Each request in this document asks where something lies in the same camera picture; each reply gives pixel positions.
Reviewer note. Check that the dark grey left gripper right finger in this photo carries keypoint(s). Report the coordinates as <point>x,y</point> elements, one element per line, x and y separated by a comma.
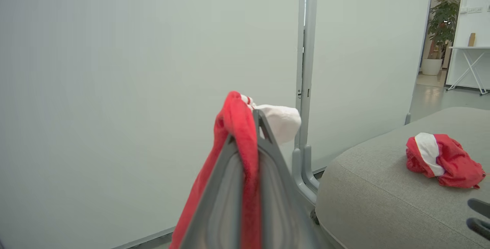
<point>281,210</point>

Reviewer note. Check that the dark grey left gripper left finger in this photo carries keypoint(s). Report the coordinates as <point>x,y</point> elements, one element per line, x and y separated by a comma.
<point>218,210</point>

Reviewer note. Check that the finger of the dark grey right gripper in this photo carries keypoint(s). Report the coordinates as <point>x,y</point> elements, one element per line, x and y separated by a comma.
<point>480,227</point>
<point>481,206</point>

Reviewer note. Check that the red garment with white band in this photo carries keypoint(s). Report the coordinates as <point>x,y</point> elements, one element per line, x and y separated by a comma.
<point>455,161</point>

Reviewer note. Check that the red and white jersey garment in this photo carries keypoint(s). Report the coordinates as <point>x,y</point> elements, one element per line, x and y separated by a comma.
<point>235,118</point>

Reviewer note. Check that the grey fabric sofa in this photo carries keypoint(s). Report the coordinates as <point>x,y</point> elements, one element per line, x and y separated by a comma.
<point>375,187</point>

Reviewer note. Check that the small black caster wheel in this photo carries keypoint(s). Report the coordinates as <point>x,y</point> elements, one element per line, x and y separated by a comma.
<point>314,217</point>

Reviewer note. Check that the white folding table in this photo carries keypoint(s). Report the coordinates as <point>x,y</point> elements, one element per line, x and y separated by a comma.
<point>474,48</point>

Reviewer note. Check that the large white partition panel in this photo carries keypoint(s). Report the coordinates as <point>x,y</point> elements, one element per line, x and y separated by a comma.
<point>115,88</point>

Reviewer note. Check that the small wooden block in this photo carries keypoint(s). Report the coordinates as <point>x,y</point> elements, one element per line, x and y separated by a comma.
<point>471,40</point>

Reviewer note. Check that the green potted plant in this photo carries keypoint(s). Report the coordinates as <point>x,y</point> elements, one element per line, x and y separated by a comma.
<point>444,23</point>

